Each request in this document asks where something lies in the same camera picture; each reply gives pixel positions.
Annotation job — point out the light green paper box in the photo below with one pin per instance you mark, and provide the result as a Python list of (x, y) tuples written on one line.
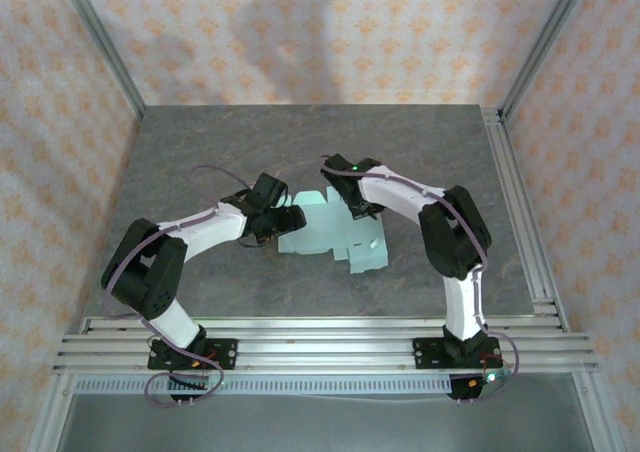
[(320, 232)]

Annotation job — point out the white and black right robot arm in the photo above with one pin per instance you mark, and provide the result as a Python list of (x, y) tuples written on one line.
[(462, 302)]

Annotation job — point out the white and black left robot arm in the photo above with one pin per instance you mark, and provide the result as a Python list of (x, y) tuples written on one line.
[(215, 224)]

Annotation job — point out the long aluminium base rails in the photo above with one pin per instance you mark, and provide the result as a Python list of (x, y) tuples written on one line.
[(325, 352)]

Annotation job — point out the aluminium side rail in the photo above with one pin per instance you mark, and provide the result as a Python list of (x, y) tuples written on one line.
[(505, 162)]

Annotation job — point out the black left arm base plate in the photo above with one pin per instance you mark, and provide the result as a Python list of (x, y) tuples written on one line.
[(225, 354)]

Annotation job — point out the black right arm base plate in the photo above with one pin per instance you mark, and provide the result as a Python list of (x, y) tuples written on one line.
[(425, 354)]

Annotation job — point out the slanted aluminium frame post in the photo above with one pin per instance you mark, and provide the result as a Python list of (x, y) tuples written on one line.
[(100, 42), (545, 42)]

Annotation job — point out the short aluminium frame leg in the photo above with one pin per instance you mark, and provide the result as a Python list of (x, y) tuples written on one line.
[(595, 417), (50, 417)]

